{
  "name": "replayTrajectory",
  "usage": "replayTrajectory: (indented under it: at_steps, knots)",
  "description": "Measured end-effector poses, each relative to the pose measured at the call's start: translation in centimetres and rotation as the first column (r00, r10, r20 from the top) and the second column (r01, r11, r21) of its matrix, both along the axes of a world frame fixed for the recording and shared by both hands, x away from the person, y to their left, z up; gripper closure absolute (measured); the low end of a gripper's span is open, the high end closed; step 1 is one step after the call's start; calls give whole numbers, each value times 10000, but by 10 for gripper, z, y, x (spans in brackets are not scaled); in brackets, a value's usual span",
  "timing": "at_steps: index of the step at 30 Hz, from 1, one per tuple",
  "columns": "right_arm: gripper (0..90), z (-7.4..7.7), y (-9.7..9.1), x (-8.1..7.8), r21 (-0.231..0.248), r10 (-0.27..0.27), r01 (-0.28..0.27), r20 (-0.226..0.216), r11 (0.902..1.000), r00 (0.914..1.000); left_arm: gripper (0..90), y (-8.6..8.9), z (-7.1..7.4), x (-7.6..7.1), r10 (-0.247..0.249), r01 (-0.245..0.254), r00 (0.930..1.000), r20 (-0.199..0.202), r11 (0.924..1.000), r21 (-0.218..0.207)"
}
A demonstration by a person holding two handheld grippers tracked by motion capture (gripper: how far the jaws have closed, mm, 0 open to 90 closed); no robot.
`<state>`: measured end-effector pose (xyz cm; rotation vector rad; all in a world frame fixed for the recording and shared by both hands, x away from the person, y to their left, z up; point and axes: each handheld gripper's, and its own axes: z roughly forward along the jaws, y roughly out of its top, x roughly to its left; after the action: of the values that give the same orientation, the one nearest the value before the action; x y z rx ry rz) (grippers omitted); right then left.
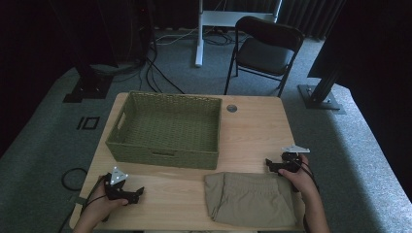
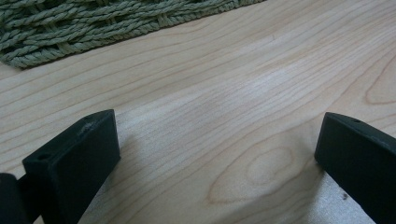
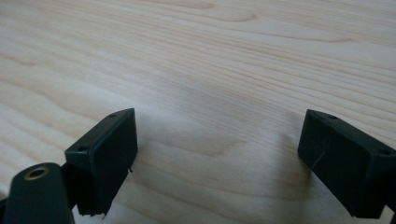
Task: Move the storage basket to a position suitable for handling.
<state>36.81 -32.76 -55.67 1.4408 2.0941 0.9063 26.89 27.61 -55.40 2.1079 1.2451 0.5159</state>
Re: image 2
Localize green woven rope mat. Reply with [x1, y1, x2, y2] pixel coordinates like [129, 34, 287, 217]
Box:
[0, 0, 267, 69]

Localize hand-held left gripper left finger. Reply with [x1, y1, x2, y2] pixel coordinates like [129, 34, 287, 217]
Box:
[18, 108, 121, 224]

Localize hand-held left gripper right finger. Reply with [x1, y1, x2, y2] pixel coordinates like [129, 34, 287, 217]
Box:
[314, 112, 396, 224]

